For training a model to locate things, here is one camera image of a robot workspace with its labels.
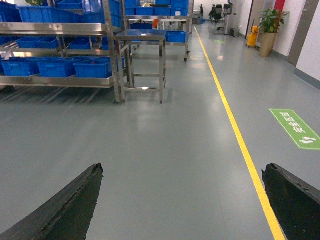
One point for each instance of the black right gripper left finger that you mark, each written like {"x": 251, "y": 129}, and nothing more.
{"x": 65, "y": 216}

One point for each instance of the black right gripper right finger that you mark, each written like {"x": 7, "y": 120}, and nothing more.
{"x": 296, "y": 203}

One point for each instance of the empty blue plastic bin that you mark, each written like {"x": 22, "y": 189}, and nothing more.
{"x": 59, "y": 67}

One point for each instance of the blue bin with red bags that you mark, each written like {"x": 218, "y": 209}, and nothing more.
{"x": 95, "y": 67}

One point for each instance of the blue bin on far cart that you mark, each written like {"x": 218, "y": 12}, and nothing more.
{"x": 175, "y": 36}

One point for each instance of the yellow mop bucket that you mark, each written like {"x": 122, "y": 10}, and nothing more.
{"x": 252, "y": 38}

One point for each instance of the small stainless steel table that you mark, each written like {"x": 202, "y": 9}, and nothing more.
{"x": 122, "y": 61}

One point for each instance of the tall potted plant gold vase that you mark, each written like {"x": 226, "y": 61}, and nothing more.
{"x": 271, "y": 20}

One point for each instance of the stainless steel flow rack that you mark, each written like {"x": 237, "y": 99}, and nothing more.
{"x": 56, "y": 29}

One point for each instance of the far stainless steel cart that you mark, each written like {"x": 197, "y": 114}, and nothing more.
{"x": 172, "y": 15}

